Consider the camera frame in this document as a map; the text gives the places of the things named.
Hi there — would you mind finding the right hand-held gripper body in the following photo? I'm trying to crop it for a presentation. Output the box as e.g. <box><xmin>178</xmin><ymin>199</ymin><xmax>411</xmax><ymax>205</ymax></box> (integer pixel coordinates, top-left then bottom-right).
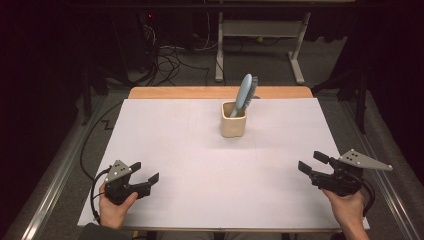
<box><xmin>309</xmin><ymin>148</ymin><xmax>394</xmax><ymax>197</ymax></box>

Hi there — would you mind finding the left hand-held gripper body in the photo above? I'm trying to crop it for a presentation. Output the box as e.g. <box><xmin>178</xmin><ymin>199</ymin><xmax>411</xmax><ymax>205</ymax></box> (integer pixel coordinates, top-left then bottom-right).
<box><xmin>103</xmin><ymin>159</ymin><xmax>152</xmax><ymax>205</ymax></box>

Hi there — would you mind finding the cream square cup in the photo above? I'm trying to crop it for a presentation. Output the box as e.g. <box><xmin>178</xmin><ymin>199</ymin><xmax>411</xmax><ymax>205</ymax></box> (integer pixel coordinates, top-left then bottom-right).
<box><xmin>220</xmin><ymin>100</ymin><xmax>248</xmax><ymax>139</ymax></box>

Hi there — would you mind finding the light blue hairbrush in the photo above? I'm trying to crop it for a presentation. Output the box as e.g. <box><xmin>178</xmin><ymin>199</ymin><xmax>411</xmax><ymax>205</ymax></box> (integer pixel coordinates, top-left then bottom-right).
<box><xmin>229</xmin><ymin>73</ymin><xmax>259</xmax><ymax>118</ymax></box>

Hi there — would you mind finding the person's left hand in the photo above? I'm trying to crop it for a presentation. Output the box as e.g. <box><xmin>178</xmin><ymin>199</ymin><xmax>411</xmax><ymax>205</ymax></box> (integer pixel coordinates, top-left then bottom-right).
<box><xmin>98</xmin><ymin>183</ymin><xmax>139</xmax><ymax>230</ymax></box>

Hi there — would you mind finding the person's right hand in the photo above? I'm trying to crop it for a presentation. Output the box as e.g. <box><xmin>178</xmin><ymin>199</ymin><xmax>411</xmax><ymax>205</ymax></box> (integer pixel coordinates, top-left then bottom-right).
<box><xmin>321</xmin><ymin>188</ymin><xmax>366</xmax><ymax>231</ymax></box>

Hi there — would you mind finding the black metal stand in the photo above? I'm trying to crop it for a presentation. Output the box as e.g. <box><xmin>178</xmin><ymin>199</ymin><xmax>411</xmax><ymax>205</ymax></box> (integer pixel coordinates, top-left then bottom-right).
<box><xmin>311</xmin><ymin>63</ymin><xmax>371</xmax><ymax>135</ymax></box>
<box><xmin>81</xmin><ymin>63</ymin><xmax>111</xmax><ymax>127</ymax></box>

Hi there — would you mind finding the dark curtain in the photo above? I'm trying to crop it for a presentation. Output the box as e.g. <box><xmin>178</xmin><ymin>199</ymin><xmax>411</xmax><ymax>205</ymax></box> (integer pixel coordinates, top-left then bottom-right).
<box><xmin>0</xmin><ymin>0</ymin><xmax>88</xmax><ymax>231</ymax></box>
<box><xmin>346</xmin><ymin>0</ymin><xmax>424</xmax><ymax>184</ymax></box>

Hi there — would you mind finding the dark equipment with red light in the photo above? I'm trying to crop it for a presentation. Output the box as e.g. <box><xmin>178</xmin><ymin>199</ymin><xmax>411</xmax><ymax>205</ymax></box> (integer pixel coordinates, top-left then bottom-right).
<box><xmin>109</xmin><ymin>6</ymin><xmax>161</xmax><ymax>84</ymax></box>

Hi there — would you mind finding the left hand-held gripper black cable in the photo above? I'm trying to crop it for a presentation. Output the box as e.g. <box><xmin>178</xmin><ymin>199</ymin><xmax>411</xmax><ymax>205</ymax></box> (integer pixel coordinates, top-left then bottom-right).
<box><xmin>90</xmin><ymin>168</ymin><xmax>111</xmax><ymax>224</ymax></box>

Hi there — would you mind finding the hand-held gripper black cable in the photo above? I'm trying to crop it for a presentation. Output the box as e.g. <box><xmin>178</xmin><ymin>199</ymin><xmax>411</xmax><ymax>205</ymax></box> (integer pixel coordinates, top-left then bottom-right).
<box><xmin>353</xmin><ymin>176</ymin><xmax>376</xmax><ymax>217</ymax></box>
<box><xmin>90</xmin><ymin>168</ymin><xmax>111</xmax><ymax>224</ymax></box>

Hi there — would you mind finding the right hand-held gripper black cable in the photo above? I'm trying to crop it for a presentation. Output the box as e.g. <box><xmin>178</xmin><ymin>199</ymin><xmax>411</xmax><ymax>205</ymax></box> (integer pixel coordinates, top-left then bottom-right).
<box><xmin>353</xmin><ymin>176</ymin><xmax>376</xmax><ymax>217</ymax></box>

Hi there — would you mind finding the long black floor cable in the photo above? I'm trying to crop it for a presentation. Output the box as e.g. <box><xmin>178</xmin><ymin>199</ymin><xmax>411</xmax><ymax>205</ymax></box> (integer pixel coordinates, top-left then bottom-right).
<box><xmin>79</xmin><ymin>100</ymin><xmax>124</xmax><ymax>181</ymax></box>

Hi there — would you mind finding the aluminium floor rail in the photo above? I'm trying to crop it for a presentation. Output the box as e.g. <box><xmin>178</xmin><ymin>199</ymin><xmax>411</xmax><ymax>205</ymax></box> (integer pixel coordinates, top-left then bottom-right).
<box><xmin>3</xmin><ymin>94</ymin><xmax>108</xmax><ymax>240</ymax></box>
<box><xmin>336</xmin><ymin>96</ymin><xmax>424</xmax><ymax>240</ymax></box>

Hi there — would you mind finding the bundle of black floor cables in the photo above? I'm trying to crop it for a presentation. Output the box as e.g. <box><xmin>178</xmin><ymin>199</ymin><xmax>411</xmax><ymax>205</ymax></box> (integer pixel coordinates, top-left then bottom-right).
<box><xmin>131</xmin><ymin>19</ymin><xmax>214</xmax><ymax>88</ymax></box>

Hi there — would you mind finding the white metal desk frame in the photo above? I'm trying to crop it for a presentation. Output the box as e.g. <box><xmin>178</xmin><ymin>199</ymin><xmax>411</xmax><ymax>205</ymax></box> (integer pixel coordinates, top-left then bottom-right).
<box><xmin>214</xmin><ymin>11</ymin><xmax>312</xmax><ymax>85</ymax></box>

